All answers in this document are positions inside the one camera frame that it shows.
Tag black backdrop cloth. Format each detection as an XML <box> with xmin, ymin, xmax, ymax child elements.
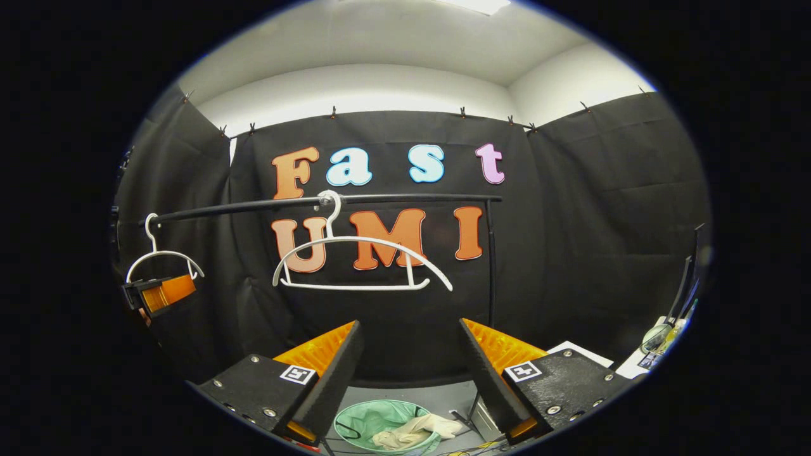
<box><xmin>113</xmin><ymin>85</ymin><xmax>709</xmax><ymax>388</ymax></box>

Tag row of black clips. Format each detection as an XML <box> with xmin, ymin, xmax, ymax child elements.
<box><xmin>181</xmin><ymin>85</ymin><xmax>650</xmax><ymax>137</ymax></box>

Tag white clothes hanger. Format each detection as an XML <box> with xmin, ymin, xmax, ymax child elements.
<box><xmin>272</xmin><ymin>190</ymin><xmax>454</xmax><ymax>292</ymax></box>
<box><xmin>125</xmin><ymin>213</ymin><xmax>205</xmax><ymax>284</ymax></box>

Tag cream button shirt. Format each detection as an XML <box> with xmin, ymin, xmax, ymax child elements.
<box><xmin>372</xmin><ymin>414</ymin><xmax>464</xmax><ymax>452</ymax></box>

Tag white side desk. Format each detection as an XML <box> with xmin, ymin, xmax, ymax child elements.
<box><xmin>616</xmin><ymin>317</ymin><xmax>688</xmax><ymax>379</ymax></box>

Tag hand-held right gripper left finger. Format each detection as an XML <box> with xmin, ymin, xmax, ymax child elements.
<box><xmin>187</xmin><ymin>320</ymin><xmax>365</xmax><ymax>447</ymax></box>

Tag round glass object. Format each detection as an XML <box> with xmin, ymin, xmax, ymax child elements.
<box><xmin>640</xmin><ymin>323</ymin><xmax>674</xmax><ymax>354</ymax></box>

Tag grey drawer cabinet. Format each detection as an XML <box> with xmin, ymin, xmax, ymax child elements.
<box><xmin>546</xmin><ymin>341</ymin><xmax>614</xmax><ymax>368</ymax></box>

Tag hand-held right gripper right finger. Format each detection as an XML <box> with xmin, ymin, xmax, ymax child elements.
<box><xmin>459</xmin><ymin>318</ymin><xmax>634</xmax><ymax>444</ymax></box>

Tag black clothes rack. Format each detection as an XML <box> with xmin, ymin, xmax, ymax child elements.
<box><xmin>139</xmin><ymin>193</ymin><xmax>503</xmax><ymax>438</ymax></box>

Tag green laundry hamper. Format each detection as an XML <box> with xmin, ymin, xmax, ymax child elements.
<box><xmin>334</xmin><ymin>399</ymin><xmax>444</xmax><ymax>456</ymax></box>

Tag black computer monitor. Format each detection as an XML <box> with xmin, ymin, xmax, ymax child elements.
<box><xmin>668</xmin><ymin>222</ymin><xmax>706</xmax><ymax>324</ymax></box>

